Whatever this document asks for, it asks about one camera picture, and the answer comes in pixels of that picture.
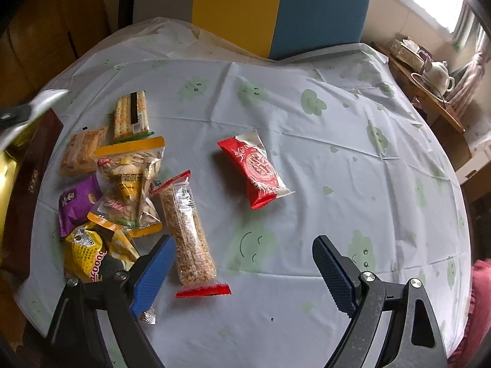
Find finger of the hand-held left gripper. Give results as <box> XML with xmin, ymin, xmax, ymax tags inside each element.
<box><xmin>0</xmin><ymin>90</ymin><xmax>70</xmax><ymax>150</ymax></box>

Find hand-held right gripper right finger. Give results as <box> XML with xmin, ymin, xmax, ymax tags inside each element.
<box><xmin>312</xmin><ymin>235</ymin><xmax>448</xmax><ymax>368</ymax></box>

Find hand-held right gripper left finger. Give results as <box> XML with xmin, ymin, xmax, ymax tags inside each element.
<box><xmin>45</xmin><ymin>234</ymin><xmax>177</xmax><ymax>368</ymax></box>

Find grain bar with red ends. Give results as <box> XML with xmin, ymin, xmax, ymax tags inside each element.
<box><xmin>149</xmin><ymin>170</ymin><xmax>233</xmax><ymax>299</ymax></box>

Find gold tin box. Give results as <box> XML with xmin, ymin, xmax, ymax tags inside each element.
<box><xmin>0</xmin><ymin>110</ymin><xmax>64</xmax><ymax>277</ymax></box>

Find yellow crinkled snack packet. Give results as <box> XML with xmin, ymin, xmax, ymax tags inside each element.
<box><xmin>63</xmin><ymin>212</ymin><xmax>141</xmax><ymax>285</ymax></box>

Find orange biscuit packet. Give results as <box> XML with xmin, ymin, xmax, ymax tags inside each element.
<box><xmin>59</xmin><ymin>126</ymin><xmax>110</xmax><ymax>177</ymax></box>

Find brown clear snack packet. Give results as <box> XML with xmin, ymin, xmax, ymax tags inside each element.
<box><xmin>95</xmin><ymin>136</ymin><xmax>166</xmax><ymax>238</ymax></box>

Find purple snack packet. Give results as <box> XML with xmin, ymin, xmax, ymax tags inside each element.
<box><xmin>57</xmin><ymin>172</ymin><xmax>103</xmax><ymax>239</ymax></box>

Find brown snack bar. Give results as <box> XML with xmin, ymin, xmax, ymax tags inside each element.
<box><xmin>114</xmin><ymin>90</ymin><xmax>149</xmax><ymax>141</ymax></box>

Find red snack packet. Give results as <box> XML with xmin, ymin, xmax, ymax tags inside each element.
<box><xmin>217</xmin><ymin>130</ymin><xmax>296</xmax><ymax>210</ymax></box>

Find wooden wardrobe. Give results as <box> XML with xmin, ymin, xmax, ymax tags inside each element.
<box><xmin>0</xmin><ymin>0</ymin><xmax>120</xmax><ymax>105</ymax></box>

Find pink cushion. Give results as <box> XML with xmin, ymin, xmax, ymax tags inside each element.
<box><xmin>448</xmin><ymin>259</ymin><xmax>491</xmax><ymax>368</ymax></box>

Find white green-printed tablecloth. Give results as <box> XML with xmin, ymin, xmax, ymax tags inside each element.
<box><xmin>15</xmin><ymin>16</ymin><xmax>472</xmax><ymax>368</ymax></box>

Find wooden side table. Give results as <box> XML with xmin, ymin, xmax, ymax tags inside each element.
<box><xmin>374</xmin><ymin>41</ymin><xmax>467</xmax><ymax>134</ymax></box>

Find white teapot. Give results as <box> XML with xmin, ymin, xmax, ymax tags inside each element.
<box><xmin>425</xmin><ymin>60</ymin><xmax>456</xmax><ymax>93</ymax></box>

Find patterned tissue box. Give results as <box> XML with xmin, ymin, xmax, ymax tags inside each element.
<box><xmin>391</xmin><ymin>37</ymin><xmax>427</xmax><ymax>64</ymax></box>

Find floral curtain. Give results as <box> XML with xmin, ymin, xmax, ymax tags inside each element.
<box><xmin>448</xmin><ymin>2</ymin><xmax>491</xmax><ymax>116</ymax></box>

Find grey yellow blue chair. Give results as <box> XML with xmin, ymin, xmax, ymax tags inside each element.
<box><xmin>132</xmin><ymin>0</ymin><xmax>371</xmax><ymax>61</ymax></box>

